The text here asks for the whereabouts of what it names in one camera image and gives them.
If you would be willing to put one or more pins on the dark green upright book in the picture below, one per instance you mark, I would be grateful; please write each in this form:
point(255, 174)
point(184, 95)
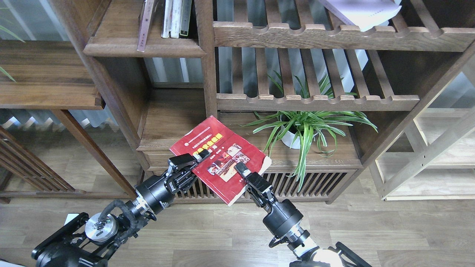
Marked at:
point(185, 19)

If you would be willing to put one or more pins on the dark wooden bookshelf unit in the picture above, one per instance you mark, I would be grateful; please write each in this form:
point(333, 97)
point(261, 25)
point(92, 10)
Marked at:
point(270, 55)

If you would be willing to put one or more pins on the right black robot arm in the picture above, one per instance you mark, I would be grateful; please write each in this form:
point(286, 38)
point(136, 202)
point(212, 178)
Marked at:
point(309, 254)

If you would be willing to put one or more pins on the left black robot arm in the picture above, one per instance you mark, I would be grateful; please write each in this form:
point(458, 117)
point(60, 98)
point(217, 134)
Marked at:
point(91, 241)

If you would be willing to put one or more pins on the green leaves at left edge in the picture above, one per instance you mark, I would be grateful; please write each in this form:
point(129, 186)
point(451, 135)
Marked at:
point(9, 44)

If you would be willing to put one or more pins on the green spider plant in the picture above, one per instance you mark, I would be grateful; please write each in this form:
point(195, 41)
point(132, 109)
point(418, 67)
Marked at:
point(308, 127)

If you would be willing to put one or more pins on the light wooden shelf unit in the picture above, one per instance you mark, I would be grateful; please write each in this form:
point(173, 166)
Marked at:
point(440, 164)

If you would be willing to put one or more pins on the white plant pot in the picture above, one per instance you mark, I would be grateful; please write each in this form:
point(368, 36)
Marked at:
point(288, 140)

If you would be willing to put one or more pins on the dark slatted wooden rack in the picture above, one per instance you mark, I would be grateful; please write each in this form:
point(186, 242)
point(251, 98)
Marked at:
point(18, 161)

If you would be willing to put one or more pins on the white bar on floor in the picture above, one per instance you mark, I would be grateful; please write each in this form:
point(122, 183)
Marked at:
point(70, 217)

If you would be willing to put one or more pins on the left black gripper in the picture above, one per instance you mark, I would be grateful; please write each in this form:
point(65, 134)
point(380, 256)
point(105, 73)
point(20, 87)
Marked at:
point(158, 192)

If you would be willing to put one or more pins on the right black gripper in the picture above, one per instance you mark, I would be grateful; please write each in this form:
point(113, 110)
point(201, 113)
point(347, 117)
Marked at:
point(283, 218)

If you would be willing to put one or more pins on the white book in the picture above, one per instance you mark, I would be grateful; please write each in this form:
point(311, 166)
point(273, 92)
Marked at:
point(176, 15)
point(362, 13)
point(168, 18)

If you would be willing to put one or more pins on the red book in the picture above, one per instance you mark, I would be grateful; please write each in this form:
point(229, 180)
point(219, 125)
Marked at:
point(226, 150)

